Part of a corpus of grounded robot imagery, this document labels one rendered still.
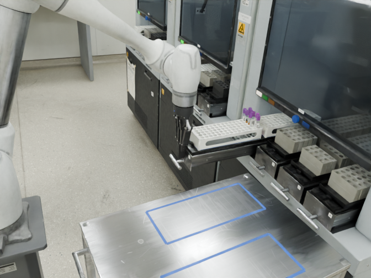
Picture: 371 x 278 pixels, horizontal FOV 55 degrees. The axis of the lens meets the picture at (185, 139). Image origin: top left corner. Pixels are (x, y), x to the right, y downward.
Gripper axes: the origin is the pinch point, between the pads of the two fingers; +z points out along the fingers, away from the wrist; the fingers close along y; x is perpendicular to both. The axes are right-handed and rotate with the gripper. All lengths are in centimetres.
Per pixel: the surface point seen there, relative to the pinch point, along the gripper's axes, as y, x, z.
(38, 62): 350, 37, 73
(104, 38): 350, -46, 49
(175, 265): -53, 24, -2
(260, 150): -10.8, -30.3, -0.2
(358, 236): -57, -38, 7
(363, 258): -64, -32, 7
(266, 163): -16.3, -30.3, 2.7
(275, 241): -55, -5, -2
